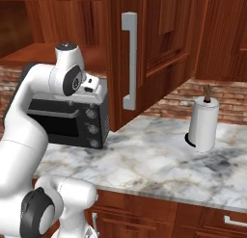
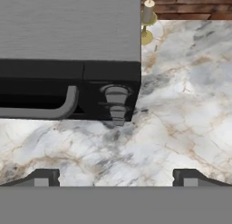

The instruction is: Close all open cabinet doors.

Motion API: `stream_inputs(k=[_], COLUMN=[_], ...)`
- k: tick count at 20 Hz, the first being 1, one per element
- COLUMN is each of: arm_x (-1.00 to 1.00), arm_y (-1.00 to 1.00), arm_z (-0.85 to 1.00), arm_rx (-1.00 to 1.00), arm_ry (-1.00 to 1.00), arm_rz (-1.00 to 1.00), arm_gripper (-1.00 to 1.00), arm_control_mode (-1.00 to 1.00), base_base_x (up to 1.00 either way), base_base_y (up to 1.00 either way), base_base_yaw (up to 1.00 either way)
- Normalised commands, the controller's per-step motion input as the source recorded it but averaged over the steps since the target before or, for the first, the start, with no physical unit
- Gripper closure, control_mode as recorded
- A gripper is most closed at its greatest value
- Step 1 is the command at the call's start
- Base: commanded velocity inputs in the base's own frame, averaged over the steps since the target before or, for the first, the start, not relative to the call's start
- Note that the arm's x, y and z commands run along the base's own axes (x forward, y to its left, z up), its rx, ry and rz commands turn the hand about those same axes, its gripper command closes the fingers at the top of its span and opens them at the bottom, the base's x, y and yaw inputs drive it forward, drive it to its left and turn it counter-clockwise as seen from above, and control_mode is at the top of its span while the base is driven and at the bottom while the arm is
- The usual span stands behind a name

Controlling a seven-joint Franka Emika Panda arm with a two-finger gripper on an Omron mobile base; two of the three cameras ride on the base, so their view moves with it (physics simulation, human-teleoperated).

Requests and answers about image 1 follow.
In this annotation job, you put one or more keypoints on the white paper towel roll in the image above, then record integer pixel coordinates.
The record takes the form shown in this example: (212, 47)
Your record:
(204, 124)

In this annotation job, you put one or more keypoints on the wooden corner wall cabinet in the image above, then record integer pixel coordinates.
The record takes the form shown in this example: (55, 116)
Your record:
(225, 36)

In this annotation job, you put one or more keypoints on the wooden drawer front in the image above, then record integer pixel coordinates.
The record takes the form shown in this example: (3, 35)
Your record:
(209, 224)

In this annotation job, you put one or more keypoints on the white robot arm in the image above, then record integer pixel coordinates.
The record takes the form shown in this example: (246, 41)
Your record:
(22, 142)

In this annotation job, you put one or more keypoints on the wooden base cabinet door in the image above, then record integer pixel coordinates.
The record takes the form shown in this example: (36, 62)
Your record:
(135, 224)

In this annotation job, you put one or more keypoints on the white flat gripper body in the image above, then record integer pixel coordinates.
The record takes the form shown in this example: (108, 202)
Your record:
(77, 97)

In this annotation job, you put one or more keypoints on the black toaster oven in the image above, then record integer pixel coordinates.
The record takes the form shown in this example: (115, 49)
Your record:
(64, 124)

